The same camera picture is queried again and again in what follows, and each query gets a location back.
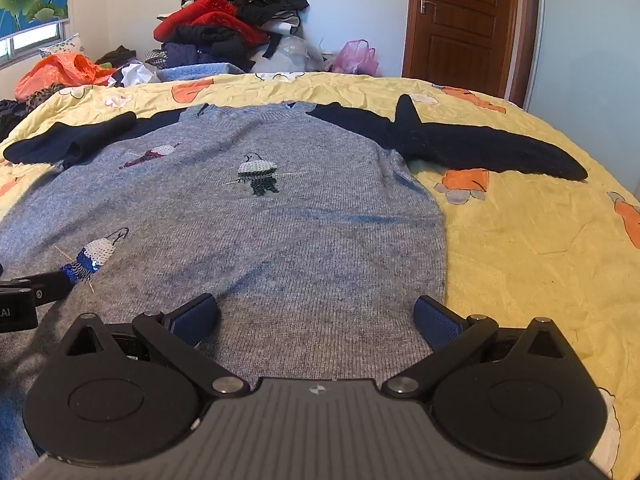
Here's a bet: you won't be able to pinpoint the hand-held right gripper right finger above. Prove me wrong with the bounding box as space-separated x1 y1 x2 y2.
381 295 581 402

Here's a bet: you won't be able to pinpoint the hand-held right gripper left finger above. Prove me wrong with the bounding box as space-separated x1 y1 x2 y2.
61 293 252 402

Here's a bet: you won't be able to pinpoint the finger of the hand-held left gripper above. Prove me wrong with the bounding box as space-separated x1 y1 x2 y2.
0 270 77 307

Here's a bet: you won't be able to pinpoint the grey sweater with navy sleeves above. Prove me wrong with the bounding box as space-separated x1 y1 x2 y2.
0 94 589 480

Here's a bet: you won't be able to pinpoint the dark patterned clothes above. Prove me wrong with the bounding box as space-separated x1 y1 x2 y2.
0 99 32 142

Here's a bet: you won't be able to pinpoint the yellow carrot print quilt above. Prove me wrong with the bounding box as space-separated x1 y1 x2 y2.
0 71 640 480

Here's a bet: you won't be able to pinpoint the leopard print cloth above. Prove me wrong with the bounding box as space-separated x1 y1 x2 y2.
26 86 66 111

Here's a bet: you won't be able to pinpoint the orange plastic bag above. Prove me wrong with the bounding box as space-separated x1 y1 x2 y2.
15 53 119 103

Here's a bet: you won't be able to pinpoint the white crumpled cloth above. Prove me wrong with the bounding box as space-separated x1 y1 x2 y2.
112 60 162 87

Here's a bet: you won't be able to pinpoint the floral pillow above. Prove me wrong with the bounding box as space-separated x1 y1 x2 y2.
39 33 86 60

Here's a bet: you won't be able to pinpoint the dark brown garment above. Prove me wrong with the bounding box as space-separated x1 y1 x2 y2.
95 46 137 69

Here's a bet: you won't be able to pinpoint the window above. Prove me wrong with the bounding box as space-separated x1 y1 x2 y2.
0 22 69 69

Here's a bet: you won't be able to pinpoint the light blue knitted cloth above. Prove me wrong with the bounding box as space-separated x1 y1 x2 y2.
157 62 246 83

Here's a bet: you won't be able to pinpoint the pink plastic bag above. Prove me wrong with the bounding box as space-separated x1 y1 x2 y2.
330 39 381 76

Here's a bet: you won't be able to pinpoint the navy dark garment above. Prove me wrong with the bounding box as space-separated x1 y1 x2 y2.
165 25 261 72

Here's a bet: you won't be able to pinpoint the clear plastic bag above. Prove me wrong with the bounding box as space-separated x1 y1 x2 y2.
250 35 326 74

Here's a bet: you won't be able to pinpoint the brown wooden door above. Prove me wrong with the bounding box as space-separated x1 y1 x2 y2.
402 0 542 109

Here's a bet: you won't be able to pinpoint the red fuzzy garment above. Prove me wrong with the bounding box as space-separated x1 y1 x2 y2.
153 0 271 47

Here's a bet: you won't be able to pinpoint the frosted glass sliding door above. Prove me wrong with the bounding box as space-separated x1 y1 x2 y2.
524 0 640 127

